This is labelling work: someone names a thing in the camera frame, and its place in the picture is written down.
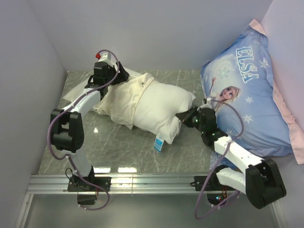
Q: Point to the cream pillowcase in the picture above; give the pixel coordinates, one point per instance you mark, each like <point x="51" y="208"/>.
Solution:
<point x="121" y="100"/>

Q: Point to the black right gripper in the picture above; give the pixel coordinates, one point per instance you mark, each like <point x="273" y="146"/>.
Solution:
<point x="186" y="116"/>

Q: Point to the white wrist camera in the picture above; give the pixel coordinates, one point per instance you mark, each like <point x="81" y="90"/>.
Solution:
<point x="104" y="57"/>
<point x="206" y="103"/>

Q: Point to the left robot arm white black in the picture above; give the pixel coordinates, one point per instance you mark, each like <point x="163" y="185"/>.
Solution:
<point x="65" y="135"/>

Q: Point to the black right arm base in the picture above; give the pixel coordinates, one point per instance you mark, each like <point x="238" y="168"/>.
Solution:
<point x="216" y="192"/>

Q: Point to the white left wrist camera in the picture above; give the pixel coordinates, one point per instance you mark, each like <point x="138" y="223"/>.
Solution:
<point x="104" y="57"/>

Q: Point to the blue white pillow tag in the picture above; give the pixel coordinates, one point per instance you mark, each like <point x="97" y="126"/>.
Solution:
<point x="158" y="143"/>

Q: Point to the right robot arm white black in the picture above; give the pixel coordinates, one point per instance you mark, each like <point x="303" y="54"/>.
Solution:
<point x="259" y="179"/>

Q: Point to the aluminium mounting rail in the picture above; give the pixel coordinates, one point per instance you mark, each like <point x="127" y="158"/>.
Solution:
<point x="163" y="200"/>

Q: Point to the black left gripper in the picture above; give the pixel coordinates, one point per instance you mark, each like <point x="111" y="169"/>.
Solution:
<point x="123" y="76"/>

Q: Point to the white pillow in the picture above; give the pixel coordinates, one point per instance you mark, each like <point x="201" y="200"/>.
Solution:
<point x="157" y="108"/>

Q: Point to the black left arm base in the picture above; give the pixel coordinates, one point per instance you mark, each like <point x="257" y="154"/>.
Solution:
<point x="86" y="193"/>

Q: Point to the blue Elsa pillow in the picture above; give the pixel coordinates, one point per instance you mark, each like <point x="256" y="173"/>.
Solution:
<point x="246" y="100"/>

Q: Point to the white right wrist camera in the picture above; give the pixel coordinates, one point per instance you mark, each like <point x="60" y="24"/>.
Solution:
<point x="206" y="103"/>

